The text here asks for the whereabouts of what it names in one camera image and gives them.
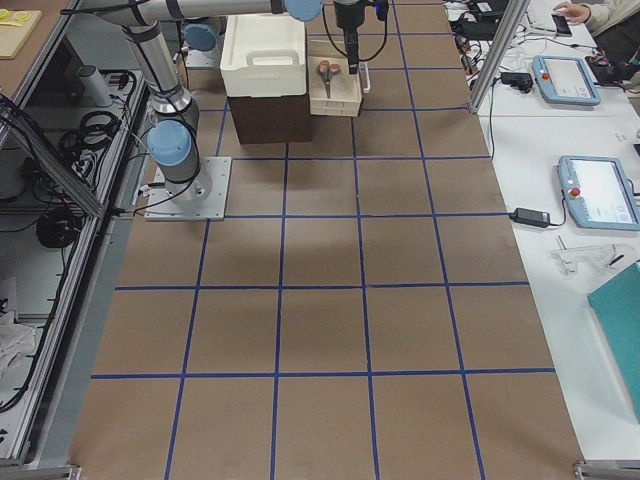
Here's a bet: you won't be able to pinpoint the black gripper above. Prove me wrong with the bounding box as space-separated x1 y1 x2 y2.
334 0 369 75

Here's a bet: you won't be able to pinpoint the grey orange handled scissors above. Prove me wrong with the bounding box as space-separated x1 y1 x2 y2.
317 59 341 99

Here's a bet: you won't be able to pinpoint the wooden drawer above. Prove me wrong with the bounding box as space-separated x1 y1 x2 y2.
307 39 364 117

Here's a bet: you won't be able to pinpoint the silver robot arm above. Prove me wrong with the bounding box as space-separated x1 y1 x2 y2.
60 1 324 130

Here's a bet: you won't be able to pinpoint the upper teach pendant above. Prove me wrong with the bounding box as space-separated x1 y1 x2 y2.
531 55 601 106

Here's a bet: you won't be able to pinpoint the teach pendant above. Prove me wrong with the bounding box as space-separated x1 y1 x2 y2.
531 55 601 106
557 155 639 231

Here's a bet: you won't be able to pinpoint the black power adapter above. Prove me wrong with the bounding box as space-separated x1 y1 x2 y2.
509 207 551 228

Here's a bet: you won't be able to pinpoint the lower teach pendant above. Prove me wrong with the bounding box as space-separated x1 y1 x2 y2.
557 155 639 231

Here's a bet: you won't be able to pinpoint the clear acrylic part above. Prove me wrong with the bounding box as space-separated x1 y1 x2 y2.
550 236 639 275

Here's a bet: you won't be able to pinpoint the teal box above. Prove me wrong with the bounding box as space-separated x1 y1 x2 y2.
588 262 639 421

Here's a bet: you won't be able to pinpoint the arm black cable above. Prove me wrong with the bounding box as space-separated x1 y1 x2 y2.
322 0 390 64

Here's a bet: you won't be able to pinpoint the white drawer handle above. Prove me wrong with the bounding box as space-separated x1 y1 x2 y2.
358 62 371 94

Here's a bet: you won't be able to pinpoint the aluminium frame post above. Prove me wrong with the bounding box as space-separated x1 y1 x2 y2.
468 0 530 114

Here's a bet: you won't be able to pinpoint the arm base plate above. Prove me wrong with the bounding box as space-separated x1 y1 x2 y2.
144 157 232 221

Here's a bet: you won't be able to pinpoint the aluminium table frame rail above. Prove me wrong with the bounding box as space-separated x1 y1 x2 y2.
1 94 103 217

